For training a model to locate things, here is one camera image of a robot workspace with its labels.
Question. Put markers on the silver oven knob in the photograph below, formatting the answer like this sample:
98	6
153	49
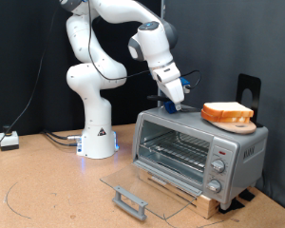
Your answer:
214	185
218	165

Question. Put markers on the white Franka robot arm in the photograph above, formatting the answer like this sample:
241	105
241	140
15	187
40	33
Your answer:
95	79

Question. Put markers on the wooden slatted crate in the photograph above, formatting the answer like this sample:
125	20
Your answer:
209	205

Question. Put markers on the black backdrop curtain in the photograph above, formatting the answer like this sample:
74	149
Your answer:
22	47

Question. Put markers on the black metal bookend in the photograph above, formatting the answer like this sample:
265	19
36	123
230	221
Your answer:
248	82

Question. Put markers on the silver toaster oven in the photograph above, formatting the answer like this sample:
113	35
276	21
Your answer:
243	152

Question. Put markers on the black foam pad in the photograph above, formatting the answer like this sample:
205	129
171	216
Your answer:
247	194
231	205

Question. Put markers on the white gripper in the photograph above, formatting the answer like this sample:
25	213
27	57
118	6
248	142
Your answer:
174	90

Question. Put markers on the small round wooden board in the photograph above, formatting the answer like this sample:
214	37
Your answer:
243	128

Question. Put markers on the grey emergency stop button box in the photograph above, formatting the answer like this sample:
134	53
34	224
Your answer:
9	139

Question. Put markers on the vertical aluminium pole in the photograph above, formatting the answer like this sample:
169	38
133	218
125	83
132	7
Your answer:
161	9

